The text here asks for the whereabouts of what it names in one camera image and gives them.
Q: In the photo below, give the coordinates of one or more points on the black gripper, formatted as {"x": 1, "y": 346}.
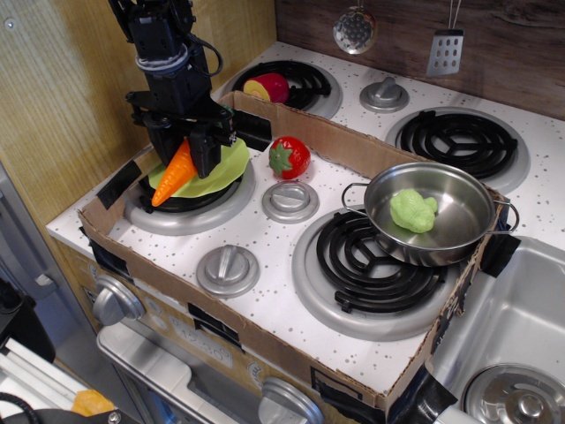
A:
{"x": 179, "y": 87}

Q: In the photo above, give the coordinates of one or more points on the orange toy carrot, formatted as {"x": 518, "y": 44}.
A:
{"x": 180, "y": 170}

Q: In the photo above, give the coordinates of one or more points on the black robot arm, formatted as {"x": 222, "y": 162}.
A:
{"x": 158, "y": 29}

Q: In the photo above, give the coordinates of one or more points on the yellow-green plate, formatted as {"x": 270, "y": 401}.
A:
{"x": 231, "y": 167}

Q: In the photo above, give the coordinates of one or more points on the front left black burner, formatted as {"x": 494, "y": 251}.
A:
{"x": 180, "y": 204}

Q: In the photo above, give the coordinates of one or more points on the black burner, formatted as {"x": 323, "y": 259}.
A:
{"x": 365, "y": 278}
{"x": 472, "y": 143}
{"x": 307, "y": 83}
{"x": 180, "y": 204}

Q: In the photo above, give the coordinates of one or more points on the red yellow toy apple half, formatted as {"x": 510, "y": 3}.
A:
{"x": 272, "y": 87}

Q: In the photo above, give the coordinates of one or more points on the red toy strawberry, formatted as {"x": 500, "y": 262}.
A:
{"x": 289, "y": 157}

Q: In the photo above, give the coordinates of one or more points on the silver knob centre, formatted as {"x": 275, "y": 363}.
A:
{"x": 290, "y": 202}

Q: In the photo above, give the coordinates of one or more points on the silver knob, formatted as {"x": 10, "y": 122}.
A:
{"x": 227, "y": 272}
{"x": 290, "y": 202}
{"x": 385, "y": 96}

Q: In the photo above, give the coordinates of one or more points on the back left black burner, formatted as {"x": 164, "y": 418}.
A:
{"x": 307, "y": 83}

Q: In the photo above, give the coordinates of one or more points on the cardboard fence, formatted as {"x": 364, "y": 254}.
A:
{"x": 269, "y": 324}

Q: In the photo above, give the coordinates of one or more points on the silver knob front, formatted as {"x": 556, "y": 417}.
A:
{"x": 227, "y": 272}

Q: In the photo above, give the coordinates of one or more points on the left silver oven dial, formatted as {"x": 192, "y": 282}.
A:
{"x": 115, "y": 302}

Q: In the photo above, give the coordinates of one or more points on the silver oven dial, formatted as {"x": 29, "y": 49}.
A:
{"x": 115, "y": 302}
{"x": 283, "y": 403}

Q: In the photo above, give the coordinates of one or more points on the hanging silver strainer ladle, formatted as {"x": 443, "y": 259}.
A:
{"x": 355, "y": 30}

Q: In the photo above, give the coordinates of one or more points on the silver knob back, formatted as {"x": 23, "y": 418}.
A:
{"x": 385, "y": 96}

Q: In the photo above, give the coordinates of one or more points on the front right black burner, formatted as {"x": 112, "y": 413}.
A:
{"x": 365, "y": 278}

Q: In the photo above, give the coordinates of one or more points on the green toy lettuce piece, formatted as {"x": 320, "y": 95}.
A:
{"x": 411, "y": 211}

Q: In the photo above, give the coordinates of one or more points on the hanging silver slotted spatula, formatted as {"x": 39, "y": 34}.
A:
{"x": 447, "y": 46}

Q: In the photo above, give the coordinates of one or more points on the right silver oven dial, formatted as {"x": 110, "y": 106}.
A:
{"x": 283, "y": 403}

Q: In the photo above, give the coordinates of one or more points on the back right black burner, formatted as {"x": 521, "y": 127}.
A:
{"x": 472, "y": 143}

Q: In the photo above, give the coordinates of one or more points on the orange sponge piece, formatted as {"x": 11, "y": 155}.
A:
{"x": 90, "y": 402}

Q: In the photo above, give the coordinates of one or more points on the silver sink basin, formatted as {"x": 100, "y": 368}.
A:
{"x": 516, "y": 317}

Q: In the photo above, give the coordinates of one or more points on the silver sink drain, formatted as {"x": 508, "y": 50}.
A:
{"x": 511, "y": 393}

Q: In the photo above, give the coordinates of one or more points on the silver oven door handle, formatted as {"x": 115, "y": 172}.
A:
{"x": 161, "y": 372}

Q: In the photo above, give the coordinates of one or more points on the steel pan with handles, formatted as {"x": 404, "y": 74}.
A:
{"x": 466, "y": 214}

